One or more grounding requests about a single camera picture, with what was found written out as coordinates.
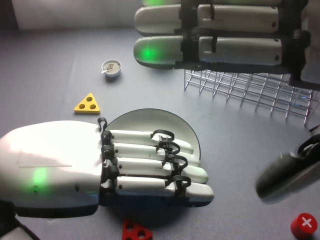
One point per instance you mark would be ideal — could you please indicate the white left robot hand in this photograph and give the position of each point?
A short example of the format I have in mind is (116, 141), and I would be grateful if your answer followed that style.
(50, 155)

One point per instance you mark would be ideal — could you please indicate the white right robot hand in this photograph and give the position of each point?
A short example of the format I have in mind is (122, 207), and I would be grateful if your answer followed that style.
(237, 50)

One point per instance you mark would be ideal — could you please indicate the white plate with leaf print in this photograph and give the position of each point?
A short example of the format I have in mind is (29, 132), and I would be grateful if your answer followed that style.
(150, 120)

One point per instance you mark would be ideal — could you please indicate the yellow triangle block with holes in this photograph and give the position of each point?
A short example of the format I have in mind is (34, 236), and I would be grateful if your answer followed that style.
(86, 105)

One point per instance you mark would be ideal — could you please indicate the small white toy spoon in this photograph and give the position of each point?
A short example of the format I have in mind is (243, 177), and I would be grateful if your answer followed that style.
(106, 71)

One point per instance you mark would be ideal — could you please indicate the small white toy bowl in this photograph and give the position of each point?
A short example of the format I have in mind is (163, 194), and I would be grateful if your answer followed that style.
(115, 72)

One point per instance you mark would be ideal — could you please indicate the red triangle block with holes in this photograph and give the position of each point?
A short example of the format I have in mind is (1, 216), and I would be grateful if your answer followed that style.
(130, 235)

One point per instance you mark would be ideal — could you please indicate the white backdrop sheet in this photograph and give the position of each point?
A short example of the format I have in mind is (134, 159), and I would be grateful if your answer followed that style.
(75, 12)

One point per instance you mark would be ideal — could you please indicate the red cylinder with white cross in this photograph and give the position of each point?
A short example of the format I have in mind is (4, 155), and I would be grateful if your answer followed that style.
(303, 223)

